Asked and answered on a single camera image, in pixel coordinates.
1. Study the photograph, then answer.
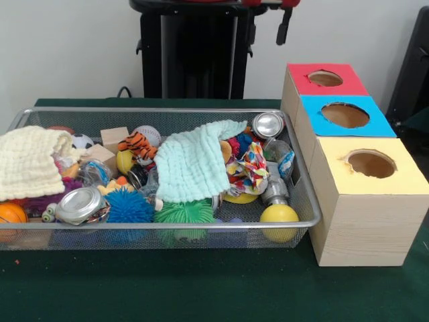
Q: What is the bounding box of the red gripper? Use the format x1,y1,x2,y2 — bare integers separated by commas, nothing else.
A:
241,0,300,46

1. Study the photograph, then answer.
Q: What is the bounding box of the colourful patterned cloth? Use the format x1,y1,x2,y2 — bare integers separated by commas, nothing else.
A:
225,132,271,197

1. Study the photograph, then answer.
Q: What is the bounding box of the silver mesh bin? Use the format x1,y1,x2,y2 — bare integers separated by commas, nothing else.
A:
0,106,322,252

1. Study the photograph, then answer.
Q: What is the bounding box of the wooden box with three holes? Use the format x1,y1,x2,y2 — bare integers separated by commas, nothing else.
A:
280,62,429,268

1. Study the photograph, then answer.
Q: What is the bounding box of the mint green cloth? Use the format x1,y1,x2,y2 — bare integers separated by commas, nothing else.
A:
153,120,249,204

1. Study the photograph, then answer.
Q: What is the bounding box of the white baseball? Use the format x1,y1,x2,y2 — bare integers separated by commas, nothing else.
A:
131,125,162,148

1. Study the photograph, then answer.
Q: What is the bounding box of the tiger plush toy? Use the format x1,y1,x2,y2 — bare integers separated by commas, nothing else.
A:
117,131,159,168

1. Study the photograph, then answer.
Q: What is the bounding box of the dark green table cloth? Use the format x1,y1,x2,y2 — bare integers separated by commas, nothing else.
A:
0,97,429,322
400,109,429,154

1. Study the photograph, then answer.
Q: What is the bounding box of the yellow ball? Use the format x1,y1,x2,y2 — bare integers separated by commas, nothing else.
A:
259,203,300,243

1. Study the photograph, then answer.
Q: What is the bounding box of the green spiky ball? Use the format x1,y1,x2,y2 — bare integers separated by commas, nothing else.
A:
153,199,217,246

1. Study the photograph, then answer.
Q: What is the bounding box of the small soccer ball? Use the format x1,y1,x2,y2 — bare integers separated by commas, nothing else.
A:
70,133,95,150

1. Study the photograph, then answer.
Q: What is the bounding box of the blue spiky ball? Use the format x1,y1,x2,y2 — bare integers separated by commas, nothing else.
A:
104,186,156,225

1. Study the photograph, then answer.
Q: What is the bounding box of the crushed silver can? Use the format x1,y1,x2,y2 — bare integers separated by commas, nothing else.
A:
55,186,111,226

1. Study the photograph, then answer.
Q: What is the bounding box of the cream knitted cloth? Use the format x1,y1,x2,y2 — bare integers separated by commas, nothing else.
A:
0,125,87,202

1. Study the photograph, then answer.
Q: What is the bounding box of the orange basketball toy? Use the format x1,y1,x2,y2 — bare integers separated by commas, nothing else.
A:
0,202,29,242

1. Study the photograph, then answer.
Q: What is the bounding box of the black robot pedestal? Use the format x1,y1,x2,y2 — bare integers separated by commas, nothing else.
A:
129,0,271,100

